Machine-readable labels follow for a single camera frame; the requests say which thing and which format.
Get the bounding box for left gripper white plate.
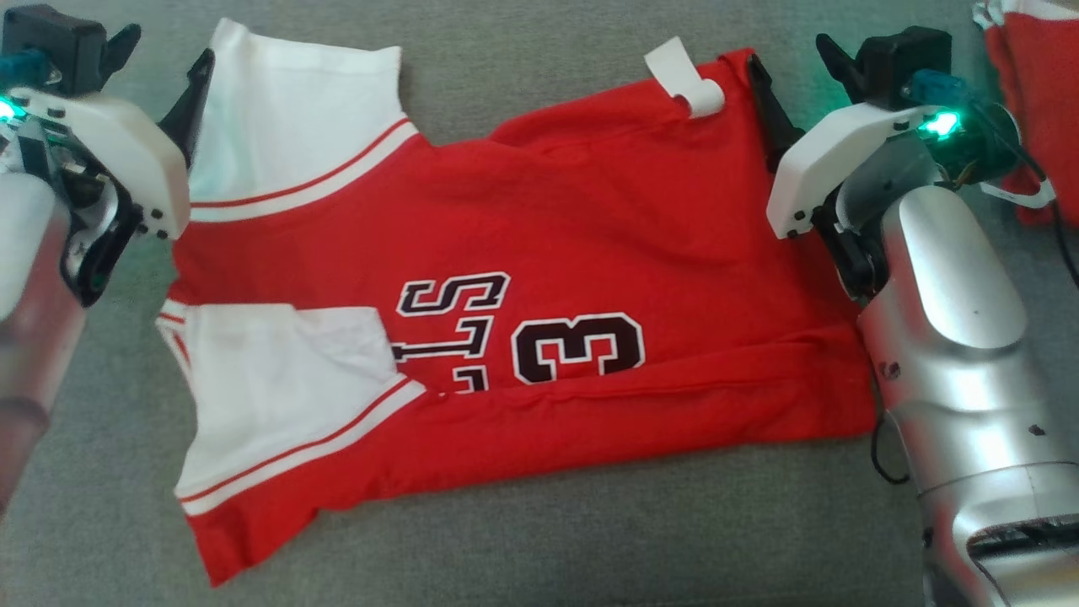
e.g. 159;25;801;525
0;24;216;309

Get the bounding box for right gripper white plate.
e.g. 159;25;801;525
746;34;928;304

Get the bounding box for red shorts white stripe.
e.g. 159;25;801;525
971;0;1079;227

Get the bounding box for red jersey white sleeves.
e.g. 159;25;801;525
156;19;878;588

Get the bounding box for grey fabric sofa seat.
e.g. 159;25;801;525
0;0;1079;607

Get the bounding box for white cable clip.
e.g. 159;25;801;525
982;180;1056;210

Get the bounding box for short black cable loop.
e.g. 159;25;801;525
868;413;913;486

